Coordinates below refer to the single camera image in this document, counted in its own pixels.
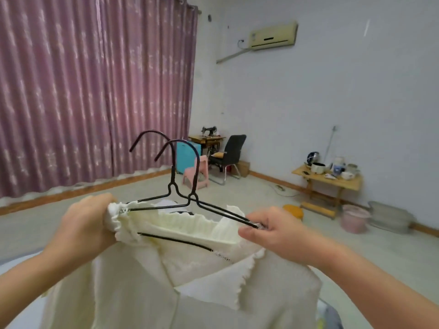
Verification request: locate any person's left hand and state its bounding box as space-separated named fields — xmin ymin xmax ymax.
xmin=44 ymin=193 xmax=119 ymax=268

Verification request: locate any person's right hand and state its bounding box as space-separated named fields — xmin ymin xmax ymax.
xmin=237 ymin=206 xmax=339 ymax=268

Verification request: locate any white printed t-shirt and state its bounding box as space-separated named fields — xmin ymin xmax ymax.
xmin=152 ymin=198 xmax=189 ymax=215

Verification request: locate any cream lace-up knit sweater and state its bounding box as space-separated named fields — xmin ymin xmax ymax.
xmin=104 ymin=201 xmax=267 ymax=288

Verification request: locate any person's left forearm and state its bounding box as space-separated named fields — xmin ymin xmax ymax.
xmin=0 ymin=244 xmax=78 ymax=329

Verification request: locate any person's right forearm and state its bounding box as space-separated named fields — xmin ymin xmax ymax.
xmin=321 ymin=246 xmax=439 ymax=329

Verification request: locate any white power strip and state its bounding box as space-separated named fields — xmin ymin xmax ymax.
xmin=275 ymin=184 xmax=301 ymax=197

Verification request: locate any pink plastic bucket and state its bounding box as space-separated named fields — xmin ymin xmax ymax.
xmin=340 ymin=204 xmax=372 ymax=234

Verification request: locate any wooden folding table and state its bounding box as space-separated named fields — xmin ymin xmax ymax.
xmin=292 ymin=164 xmax=364 ymax=220

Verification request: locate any black office chair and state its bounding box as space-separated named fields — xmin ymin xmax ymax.
xmin=208 ymin=134 xmax=247 ymax=186

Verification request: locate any pink plastic chair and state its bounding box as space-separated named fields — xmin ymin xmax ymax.
xmin=182 ymin=155 xmax=210 ymax=191

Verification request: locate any grey plastic tray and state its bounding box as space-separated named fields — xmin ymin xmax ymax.
xmin=367 ymin=201 xmax=416 ymax=234

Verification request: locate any purple curtain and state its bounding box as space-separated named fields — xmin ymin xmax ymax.
xmin=0 ymin=0 xmax=199 ymax=199

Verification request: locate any white wall pipe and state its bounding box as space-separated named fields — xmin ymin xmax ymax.
xmin=216 ymin=39 xmax=253 ymax=64

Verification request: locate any beige wall air conditioner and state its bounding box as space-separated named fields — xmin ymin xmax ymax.
xmin=248 ymin=22 xmax=298 ymax=51

